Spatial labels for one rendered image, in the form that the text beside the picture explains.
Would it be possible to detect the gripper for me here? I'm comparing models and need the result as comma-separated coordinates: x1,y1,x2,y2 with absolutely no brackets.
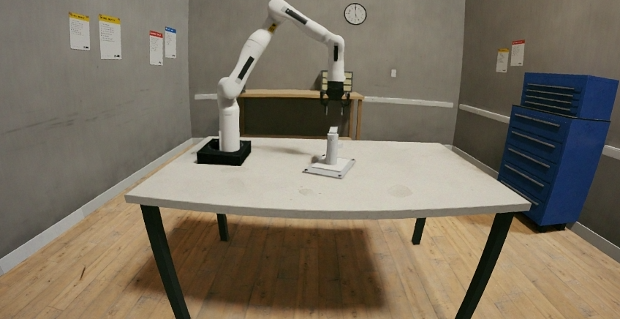
320,81,350,116

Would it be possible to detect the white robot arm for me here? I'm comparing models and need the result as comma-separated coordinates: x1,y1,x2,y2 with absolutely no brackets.
217,0,345,152

